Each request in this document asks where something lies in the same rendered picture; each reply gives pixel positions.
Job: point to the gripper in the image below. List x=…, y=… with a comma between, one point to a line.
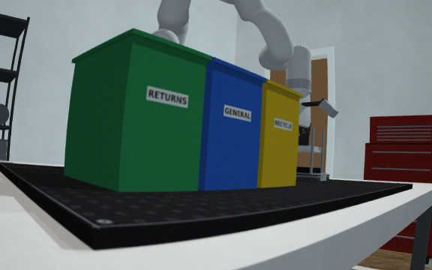
x=304, y=117

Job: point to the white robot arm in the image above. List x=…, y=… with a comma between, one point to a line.
x=173, y=19

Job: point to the blue bin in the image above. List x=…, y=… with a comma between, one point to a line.
x=231, y=123

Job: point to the green bin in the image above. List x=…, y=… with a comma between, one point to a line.
x=136, y=115

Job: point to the yellow recycle bin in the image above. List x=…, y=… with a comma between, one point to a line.
x=279, y=136

